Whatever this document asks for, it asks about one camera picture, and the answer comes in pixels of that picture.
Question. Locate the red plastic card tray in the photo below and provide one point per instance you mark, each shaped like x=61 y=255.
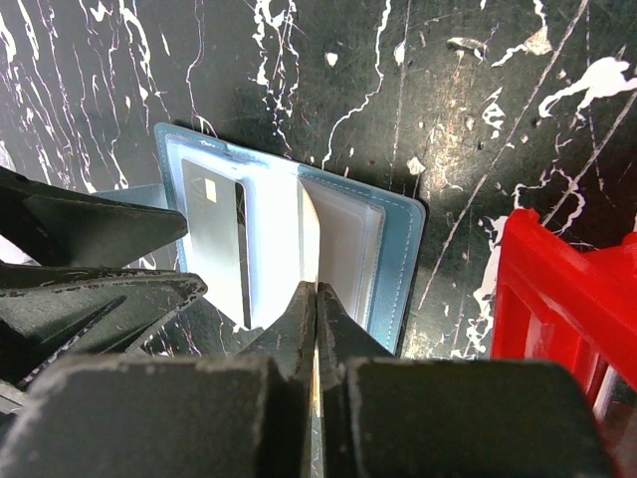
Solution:
x=577 y=309

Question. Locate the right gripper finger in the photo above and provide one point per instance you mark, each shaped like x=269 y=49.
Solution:
x=385 y=416
x=246 y=415

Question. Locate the black VIP card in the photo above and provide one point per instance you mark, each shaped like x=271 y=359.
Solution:
x=216 y=214

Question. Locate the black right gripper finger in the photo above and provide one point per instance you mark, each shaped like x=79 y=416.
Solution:
x=50 y=312
x=56 y=227

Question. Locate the blue leather card holder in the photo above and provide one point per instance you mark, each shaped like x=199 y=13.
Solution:
x=369 y=237

